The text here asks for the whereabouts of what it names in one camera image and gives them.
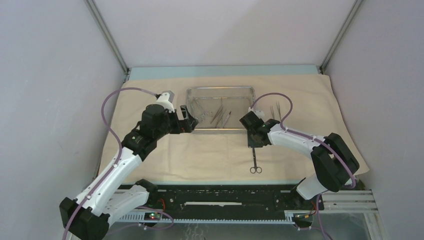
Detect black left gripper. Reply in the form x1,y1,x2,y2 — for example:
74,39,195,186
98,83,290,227
154,105,198,140

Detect metal surgical instrument tray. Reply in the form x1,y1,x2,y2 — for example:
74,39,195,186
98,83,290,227
186,86,256,134

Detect thin metal needle tweezers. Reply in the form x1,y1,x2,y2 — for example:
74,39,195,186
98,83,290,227
270,101,283,121

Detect metal surgical scissors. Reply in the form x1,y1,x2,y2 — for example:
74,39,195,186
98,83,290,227
249,147,262,174

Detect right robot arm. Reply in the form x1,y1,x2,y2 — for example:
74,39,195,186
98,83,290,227
239,111,360,209

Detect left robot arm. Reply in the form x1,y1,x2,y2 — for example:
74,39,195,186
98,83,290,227
59,90,199,240

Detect metal surgical forceps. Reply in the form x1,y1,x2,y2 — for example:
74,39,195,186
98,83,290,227
206,107,232,129

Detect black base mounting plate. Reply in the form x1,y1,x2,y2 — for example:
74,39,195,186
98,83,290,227
127,180,324,212

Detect aluminium frame rail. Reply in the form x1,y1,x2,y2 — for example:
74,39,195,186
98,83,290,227
114,185,378,227

